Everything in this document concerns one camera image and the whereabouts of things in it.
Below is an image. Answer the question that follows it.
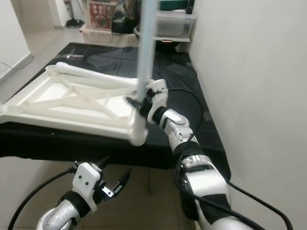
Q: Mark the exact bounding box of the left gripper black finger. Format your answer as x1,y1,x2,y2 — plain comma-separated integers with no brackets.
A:
115,169,132,196

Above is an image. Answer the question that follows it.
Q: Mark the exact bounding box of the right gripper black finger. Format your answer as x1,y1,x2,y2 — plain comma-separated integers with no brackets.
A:
125,96,144,113

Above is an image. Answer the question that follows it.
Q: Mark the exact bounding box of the white plastic table leg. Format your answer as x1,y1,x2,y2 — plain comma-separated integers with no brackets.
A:
50,62,140,89
127,0,161,144

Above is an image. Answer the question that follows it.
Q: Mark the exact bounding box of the white plastic children table top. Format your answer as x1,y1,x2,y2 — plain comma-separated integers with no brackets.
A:
0,65,148,147

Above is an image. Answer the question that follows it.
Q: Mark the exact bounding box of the black bowl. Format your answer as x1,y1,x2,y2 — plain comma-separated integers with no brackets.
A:
133,26,190,48

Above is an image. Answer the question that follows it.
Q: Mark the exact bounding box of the speckled stone ledge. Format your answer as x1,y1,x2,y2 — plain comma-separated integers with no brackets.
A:
79,26,142,47

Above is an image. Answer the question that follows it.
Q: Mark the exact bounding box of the black bag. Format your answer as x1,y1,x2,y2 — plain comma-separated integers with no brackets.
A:
110,0,144,34

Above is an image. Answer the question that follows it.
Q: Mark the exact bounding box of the clear plastic storage box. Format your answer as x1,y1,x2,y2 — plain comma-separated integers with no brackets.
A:
153,11,196,40

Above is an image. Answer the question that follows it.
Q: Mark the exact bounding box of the orange lid storage box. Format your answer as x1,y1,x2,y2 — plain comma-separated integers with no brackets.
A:
86,0,120,30

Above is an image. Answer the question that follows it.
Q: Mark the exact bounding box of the dark green lid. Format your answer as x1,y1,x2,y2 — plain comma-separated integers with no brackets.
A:
158,0,195,11

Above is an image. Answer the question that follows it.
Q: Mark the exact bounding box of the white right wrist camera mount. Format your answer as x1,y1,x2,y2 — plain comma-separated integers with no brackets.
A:
146,79,169,120

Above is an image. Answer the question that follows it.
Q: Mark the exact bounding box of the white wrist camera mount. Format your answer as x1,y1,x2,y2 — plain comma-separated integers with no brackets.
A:
146,79,169,120
74,162,107,214

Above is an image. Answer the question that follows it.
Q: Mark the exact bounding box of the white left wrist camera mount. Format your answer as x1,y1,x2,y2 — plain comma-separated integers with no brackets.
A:
74,162,107,214

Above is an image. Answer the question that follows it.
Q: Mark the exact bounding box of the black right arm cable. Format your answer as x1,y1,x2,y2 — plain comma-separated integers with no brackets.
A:
165,88,293,230

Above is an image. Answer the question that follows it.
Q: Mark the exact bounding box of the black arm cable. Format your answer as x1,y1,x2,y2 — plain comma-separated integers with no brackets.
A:
7,168,80,230
165,88,293,230

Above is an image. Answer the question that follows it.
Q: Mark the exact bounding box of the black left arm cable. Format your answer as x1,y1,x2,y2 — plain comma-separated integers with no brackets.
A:
7,168,80,230

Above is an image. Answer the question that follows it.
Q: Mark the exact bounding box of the black long wall cable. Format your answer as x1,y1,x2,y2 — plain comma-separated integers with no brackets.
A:
0,53,32,70

